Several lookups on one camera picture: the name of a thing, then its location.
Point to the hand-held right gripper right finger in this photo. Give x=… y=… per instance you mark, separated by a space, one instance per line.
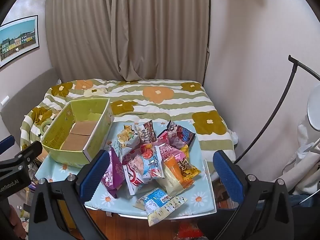
x=227 y=177

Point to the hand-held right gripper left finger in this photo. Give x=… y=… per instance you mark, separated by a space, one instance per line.
x=96 y=175

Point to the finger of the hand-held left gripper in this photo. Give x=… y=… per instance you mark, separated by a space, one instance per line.
x=6 y=143
x=30 y=152

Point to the green cardboard box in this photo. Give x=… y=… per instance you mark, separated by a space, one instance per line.
x=95 y=140

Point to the yellow brown chocolate snack bag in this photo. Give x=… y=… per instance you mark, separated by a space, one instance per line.
x=187 y=167

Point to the pile of snack packets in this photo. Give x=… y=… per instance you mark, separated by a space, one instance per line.
x=147 y=165

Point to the person's left hand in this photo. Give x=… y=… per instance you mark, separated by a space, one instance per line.
x=16 y=220

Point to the grey padded headboard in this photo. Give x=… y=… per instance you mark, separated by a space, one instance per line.
x=25 y=92

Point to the red wrapper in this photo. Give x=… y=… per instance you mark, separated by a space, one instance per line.
x=187 y=231

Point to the white cloth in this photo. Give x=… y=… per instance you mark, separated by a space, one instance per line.
x=305 y=155

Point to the black curved lamp pole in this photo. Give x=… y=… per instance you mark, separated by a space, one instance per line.
x=277 y=105

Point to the green striped floral blanket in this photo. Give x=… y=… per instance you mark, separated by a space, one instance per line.
x=162 y=110

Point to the white round appliance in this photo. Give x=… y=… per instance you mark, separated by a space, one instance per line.
x=314 y=105

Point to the beige pleated curtain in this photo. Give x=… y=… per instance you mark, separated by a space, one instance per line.
x=150 y=30

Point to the white wall switch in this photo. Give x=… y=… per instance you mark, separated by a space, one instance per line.
x=5 y=100

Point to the framed colourful houses wall poster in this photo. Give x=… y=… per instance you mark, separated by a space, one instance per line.
x=17 y=40

